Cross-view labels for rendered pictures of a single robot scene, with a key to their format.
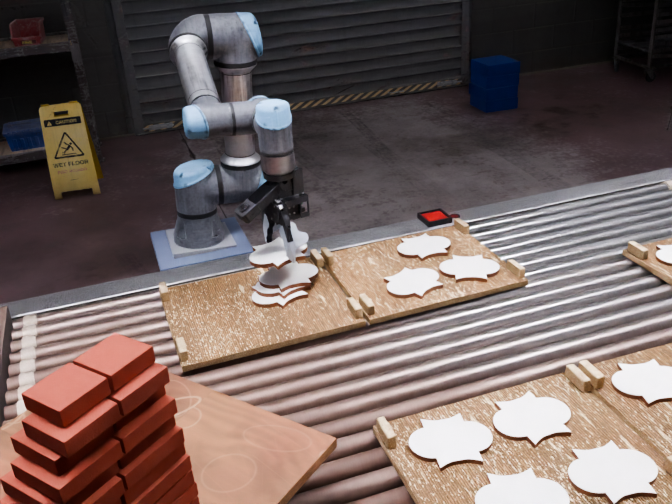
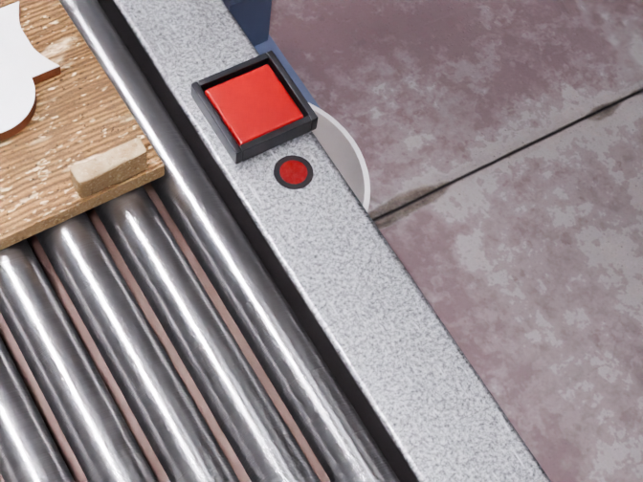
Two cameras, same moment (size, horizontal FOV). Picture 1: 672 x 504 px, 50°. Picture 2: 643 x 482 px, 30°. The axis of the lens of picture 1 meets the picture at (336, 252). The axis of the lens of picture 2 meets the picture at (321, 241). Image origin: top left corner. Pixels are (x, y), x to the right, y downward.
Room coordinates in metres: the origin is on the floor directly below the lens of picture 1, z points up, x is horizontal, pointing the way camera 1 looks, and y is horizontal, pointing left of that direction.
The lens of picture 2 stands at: (1.76, -0.83, 1.73)
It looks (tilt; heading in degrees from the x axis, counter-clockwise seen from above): 61 degrees down; 66
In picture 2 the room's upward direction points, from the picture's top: 12 degrees clockwise
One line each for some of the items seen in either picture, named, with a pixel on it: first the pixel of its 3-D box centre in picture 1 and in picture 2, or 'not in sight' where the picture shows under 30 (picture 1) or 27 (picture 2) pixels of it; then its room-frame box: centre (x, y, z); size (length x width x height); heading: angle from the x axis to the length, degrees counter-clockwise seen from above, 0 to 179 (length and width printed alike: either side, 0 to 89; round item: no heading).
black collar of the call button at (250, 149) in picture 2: (434, 217); (254, 106); (1.92, -0.29, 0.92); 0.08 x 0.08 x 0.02; 18
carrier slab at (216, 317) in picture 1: (257, 307); not in sight; (1.47, 0.19, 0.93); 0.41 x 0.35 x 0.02; 108
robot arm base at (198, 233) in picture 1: (198, 222); not in sight; (1.98, 0.40, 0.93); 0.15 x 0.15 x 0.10
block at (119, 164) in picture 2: (461, 226); (110, 168); (1.79, -0.35, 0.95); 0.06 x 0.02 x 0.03; 19
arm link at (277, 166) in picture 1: (277, 161); not in sight; (1.54, 0.12, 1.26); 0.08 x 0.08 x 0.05
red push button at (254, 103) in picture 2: (434, 218); (254, 107); (1.92, -0.29, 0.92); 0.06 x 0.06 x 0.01; 18
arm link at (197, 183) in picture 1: (197, 185); not in sight; (1.98, 0.39, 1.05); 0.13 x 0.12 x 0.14; 106
